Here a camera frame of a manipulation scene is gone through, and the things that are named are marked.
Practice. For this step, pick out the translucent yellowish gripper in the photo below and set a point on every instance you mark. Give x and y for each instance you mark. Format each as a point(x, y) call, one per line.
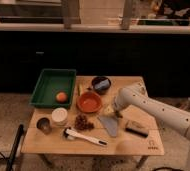
point(108, 110)

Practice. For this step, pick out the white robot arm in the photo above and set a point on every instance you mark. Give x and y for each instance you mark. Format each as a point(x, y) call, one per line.
point(136, 94)

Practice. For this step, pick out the white paper cup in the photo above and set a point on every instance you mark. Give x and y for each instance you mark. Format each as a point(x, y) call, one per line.
point(60, 116)

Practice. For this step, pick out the small metal cup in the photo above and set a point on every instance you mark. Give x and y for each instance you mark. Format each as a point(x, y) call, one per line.
point(43, 124)

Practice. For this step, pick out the orange terracotta bowl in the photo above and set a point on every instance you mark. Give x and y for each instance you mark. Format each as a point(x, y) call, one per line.
point(89, 102)

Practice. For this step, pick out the wooden table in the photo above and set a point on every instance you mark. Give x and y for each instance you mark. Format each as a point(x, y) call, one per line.
point(44, 136)

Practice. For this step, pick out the blue-grey sponge block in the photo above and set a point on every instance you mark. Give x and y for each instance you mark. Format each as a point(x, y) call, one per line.
point(102, 85)

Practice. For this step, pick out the dark bowl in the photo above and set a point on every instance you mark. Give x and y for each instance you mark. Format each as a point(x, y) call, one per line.
point(98, 79)

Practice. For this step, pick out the bunch of dark grapes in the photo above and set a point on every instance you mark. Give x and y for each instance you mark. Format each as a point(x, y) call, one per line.
point(82, 123)

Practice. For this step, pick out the small yellow-green vegetable piece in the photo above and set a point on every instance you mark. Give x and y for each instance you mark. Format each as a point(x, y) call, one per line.
point(79, 89)

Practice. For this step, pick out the orange peach fruit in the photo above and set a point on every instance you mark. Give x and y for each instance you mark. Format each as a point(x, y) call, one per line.
point(61, 97)

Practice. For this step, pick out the green plastic tray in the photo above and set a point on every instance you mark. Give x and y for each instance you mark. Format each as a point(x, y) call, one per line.
point(49, 84)

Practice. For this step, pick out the white black handled brush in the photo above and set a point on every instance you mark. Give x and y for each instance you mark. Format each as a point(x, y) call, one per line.
point(68, 132)

